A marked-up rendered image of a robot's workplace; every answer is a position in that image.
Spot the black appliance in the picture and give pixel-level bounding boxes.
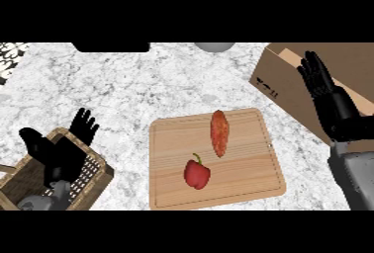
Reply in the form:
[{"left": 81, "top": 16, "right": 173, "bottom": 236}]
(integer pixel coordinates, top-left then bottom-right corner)
[{"left": 71, "top": 42, "right": 152, "bottom": 53}]

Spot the wicker basket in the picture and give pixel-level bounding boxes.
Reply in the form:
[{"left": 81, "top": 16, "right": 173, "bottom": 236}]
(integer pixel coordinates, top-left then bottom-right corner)
[{"left": 0, "top": 126, "right": 115, "bottom": 211}]

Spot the red bell pepper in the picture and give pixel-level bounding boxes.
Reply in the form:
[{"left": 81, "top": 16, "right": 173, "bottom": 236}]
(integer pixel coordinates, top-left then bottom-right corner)
[{"left": 183, "top": 152, "right": 211, "bottom": 191}]

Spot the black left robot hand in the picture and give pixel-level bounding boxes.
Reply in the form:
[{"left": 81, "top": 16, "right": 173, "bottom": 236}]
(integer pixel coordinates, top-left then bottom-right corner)
[{"left": 18, "top": 107, "right": 100, "bottom": 190}]

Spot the orange sweet potato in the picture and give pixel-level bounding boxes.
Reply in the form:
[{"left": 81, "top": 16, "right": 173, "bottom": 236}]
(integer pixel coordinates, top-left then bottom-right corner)
[{"left": 208, "top": 110, "right": 230, "bottom": 158}]

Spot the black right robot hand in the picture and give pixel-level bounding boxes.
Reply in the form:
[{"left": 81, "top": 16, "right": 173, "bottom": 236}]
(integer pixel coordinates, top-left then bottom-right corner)
[{"left": 295, "top": 50, "right": 374, "bottom": 143}]

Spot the wooden cutting board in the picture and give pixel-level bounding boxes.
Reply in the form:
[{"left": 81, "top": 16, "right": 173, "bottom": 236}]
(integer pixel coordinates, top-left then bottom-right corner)
[{"left": 148, "top": 107, "right": 288, "bottom": 211}]

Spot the grey round object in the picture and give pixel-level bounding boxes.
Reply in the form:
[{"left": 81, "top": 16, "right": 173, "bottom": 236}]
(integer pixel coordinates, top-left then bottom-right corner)
[{"left": 193, "top": 42, "right": 236, "bottom": 53}]

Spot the black and white patterned object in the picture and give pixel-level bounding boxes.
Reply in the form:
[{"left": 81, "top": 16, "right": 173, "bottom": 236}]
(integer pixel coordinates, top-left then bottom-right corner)
[{"left": 0, "top": 42, "right": 31, "bottom": 86}]

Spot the brown cardboard box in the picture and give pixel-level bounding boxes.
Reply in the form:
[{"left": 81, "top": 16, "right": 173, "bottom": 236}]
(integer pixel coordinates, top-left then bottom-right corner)
[{"left": 248, "top": 42, "right": 374, "bottom": 146}]

